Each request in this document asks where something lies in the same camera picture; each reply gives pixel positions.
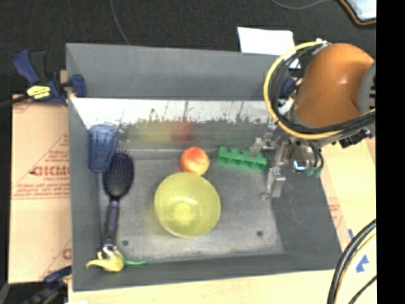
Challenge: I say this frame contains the yellow toy with green stem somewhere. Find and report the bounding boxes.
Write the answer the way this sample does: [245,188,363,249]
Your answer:
[85,245,149,273]

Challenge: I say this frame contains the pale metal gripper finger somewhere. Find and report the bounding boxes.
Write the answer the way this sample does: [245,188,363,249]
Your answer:
[259,166,281,201]
[272,175,286,199]

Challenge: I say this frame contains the green toy building block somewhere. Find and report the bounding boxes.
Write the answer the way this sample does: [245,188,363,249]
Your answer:
[215,146,268,172]

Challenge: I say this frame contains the grey metal bin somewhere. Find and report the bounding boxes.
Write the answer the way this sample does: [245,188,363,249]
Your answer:
[65,42,344,291]

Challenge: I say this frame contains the black hairbrush with purple handle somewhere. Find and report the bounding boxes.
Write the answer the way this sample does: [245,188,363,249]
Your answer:
[101,151,135,250]

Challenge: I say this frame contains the yellow plastic bowl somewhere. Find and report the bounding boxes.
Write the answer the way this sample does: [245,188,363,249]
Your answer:
[153,172,222,238]

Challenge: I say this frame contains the black cylinder on white bracket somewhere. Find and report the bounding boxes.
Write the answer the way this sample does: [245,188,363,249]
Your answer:
[339,128,375,149]

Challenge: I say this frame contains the brown cardboard board, red print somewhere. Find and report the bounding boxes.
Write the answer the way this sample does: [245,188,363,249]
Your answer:
[7,94,73,284]

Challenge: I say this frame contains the red and yellow apple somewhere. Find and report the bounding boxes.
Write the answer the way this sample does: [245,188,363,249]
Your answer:
[180,146,210,176]

